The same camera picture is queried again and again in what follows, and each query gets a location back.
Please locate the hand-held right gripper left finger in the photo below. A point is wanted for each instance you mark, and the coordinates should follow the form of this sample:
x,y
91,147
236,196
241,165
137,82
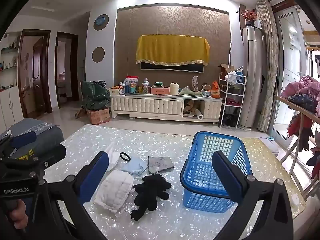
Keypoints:
x,y
96,172

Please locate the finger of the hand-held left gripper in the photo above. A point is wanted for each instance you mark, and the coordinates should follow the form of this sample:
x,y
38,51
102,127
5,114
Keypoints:
x,y
53,153
22,139

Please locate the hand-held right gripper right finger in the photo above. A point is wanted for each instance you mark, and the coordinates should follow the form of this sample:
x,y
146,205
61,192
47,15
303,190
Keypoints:
x,y
226,177

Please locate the white textured towel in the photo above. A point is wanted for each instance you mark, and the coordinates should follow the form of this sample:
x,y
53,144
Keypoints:
x,y
112,192

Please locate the blue plastic basket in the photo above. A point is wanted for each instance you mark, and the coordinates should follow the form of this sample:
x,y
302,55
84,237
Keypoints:
x,y
200,175

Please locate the light blue cloth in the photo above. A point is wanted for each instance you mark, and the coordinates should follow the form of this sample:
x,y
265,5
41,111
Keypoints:
x,y
135,166

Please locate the black plush toy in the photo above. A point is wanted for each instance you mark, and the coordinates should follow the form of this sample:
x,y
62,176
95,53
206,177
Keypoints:
x,y
147,195

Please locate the grey cloth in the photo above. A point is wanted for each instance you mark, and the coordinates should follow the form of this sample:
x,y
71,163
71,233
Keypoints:
x,y
161,163

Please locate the person's left hand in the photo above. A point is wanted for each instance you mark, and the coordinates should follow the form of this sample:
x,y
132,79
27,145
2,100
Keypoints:
x,y
17,213

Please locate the dark cloth with yellow print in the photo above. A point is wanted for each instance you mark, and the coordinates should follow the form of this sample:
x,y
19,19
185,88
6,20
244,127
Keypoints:
x,y
25,154

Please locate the grey cushion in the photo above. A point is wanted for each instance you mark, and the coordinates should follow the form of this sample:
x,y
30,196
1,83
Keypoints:
x,y
42,135

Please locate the white plastic bag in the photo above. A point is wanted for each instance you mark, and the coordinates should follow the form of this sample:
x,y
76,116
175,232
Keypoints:
x,y
113,158

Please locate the white low cabinet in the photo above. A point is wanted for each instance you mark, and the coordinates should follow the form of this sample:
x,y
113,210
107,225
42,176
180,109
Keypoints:
x,y
10,107

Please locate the cardboard box with red print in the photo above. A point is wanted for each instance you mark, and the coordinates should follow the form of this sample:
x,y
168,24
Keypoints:
x,y
98,116

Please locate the brown wooden door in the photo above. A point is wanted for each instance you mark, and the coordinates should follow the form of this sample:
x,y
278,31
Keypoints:
x,y
37,75

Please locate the white paper roll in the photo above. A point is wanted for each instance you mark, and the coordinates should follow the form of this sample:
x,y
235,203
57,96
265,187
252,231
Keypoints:
x,y
199,115

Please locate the green plastic bag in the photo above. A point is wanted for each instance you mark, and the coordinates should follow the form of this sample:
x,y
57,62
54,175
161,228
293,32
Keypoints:
x,y
95,95

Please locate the wooden drying rack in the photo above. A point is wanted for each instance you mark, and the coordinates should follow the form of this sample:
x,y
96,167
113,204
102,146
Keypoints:
x,y
295,155

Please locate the white television cabinet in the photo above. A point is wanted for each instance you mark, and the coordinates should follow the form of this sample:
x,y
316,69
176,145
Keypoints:
x,y
150,106

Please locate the red hanging clothing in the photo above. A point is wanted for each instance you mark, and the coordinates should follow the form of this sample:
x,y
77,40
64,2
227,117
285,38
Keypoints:
x,y
300,132

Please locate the white bag on rack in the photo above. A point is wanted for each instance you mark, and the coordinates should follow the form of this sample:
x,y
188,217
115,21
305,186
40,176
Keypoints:
x,y
231,78

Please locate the silver standing air conditioner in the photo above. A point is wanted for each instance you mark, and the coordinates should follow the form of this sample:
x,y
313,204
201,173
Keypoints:
x,y
252,80

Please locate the cream jar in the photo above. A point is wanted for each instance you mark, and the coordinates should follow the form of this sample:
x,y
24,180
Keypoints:
x,y
174,88

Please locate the pink storage box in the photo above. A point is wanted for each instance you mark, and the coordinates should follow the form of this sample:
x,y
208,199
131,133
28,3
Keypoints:
x,y
160,90

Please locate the dark blue clothing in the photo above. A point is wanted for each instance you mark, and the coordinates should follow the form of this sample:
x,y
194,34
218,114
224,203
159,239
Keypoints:
x,y
302,102

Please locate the patterned beige curtain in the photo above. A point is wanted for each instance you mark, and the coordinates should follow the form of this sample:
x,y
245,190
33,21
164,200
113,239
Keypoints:
x,y
268,67

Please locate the pink clothing pile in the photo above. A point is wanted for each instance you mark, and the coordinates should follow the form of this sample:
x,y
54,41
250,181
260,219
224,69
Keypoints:
x,y
305,85

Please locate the glass sliding door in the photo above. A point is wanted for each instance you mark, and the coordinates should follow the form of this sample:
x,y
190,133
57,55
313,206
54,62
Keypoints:
x,y
290,67

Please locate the yellow cloth cover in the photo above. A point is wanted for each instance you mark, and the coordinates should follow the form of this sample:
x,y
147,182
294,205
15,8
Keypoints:
x,y
172,50

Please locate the vase with red flowers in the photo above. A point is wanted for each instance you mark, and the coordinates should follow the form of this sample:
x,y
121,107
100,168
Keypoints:
x,y
250,17

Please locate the wall display shelf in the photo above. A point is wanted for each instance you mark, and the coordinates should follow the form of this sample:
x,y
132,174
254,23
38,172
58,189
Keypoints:
x,y
10,60

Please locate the plain round brown wall plaque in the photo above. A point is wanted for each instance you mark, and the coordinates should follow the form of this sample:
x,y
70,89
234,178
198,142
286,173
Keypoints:
x,y
98,54

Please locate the round wall plaque blue plate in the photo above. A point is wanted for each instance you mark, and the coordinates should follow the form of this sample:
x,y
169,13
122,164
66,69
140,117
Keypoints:
x,y
100,22

